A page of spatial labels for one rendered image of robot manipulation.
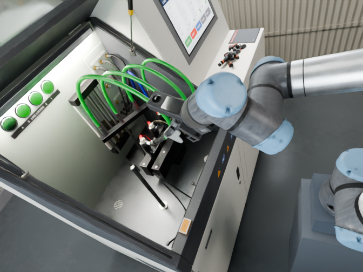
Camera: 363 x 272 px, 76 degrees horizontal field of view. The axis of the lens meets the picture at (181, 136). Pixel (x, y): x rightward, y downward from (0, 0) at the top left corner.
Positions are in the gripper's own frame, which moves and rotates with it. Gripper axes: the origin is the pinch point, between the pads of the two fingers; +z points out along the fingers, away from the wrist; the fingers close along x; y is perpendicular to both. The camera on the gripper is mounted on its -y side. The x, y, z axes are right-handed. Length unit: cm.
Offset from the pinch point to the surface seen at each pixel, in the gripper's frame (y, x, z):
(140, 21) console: -29.4, 33.2, 17.8
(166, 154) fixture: 7.9, -4.3, 30.8
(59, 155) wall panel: -28, -27, 33
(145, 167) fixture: 3.3, -13.7, 33.0
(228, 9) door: 2, 159, 119
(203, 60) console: 1, 52, 45
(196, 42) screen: -7, 55, 40
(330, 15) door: 78, 182, 80
